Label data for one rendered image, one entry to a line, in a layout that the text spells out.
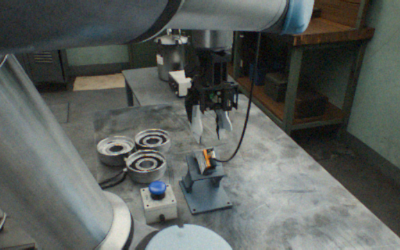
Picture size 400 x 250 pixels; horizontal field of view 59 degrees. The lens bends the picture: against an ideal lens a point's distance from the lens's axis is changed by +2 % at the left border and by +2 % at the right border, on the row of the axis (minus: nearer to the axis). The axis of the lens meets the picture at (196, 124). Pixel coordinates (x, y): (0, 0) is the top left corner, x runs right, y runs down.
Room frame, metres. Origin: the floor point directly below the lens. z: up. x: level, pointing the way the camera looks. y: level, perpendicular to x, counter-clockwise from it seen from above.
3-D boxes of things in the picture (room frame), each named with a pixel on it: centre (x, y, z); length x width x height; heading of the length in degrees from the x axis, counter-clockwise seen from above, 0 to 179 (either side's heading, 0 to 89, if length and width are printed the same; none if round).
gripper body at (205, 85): (0.64, -0.03, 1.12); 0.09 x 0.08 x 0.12; 17
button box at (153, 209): (0.62, 0.09, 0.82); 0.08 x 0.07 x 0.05; 16
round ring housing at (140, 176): (0.78, 0.13, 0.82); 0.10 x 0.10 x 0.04
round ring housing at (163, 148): (0.90, 0.13, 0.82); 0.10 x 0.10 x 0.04
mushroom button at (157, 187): (0.63, 0.09, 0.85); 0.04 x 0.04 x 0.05
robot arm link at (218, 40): (0.65, -0.03, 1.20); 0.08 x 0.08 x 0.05
